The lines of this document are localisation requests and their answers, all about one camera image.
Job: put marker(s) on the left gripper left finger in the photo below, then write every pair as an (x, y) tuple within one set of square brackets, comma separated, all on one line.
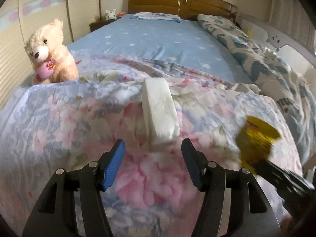
[(96, 177)]

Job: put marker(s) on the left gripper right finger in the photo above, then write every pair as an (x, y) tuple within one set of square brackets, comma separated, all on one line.
[(209, 178)]

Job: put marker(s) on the yellow snack wrapper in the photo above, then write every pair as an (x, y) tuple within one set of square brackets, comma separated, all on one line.
[(255, 141)]

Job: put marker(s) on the blue white cartoon duvet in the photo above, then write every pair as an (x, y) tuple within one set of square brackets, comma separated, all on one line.
[(274, 77)]

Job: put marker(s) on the cream teddy bear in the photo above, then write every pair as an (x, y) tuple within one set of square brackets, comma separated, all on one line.
[(45, 46)]

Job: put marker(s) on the blue star bed sheet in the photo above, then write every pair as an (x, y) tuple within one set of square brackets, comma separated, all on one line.
[(185, 43)]

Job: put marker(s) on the dark wooden nightstand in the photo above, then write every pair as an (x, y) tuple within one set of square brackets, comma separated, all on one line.
[(100, 23)]

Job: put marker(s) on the white bunny plush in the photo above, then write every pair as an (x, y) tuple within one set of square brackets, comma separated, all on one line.
[(110, 15)]

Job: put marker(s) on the blue white pillow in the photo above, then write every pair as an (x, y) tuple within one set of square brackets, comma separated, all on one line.
[(157, 16)]

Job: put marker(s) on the wooden headboard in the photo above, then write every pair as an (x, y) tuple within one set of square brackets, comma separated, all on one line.
[(185, 9)]

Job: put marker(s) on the beige curtain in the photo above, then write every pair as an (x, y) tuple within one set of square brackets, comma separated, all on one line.
[(290, 17)]

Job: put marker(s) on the cream sliding wardrobe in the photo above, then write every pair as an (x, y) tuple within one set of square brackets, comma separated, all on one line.
[(20, 18)]

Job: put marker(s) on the grey bed guard rail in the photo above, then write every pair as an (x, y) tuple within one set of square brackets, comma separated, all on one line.
[(295, 54)]

